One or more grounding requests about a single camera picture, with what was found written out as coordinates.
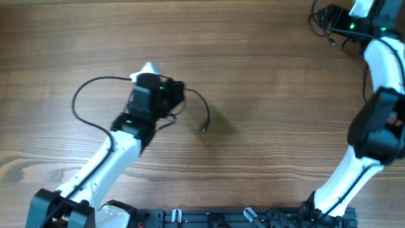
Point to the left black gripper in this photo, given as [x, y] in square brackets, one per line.
[174, 94]

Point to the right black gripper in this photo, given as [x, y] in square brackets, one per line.
[339, 14]

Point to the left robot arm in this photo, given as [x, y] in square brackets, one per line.
[77, 202]

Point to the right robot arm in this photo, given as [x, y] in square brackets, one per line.
[376, 135]

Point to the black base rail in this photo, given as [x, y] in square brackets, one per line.
[221, 218]

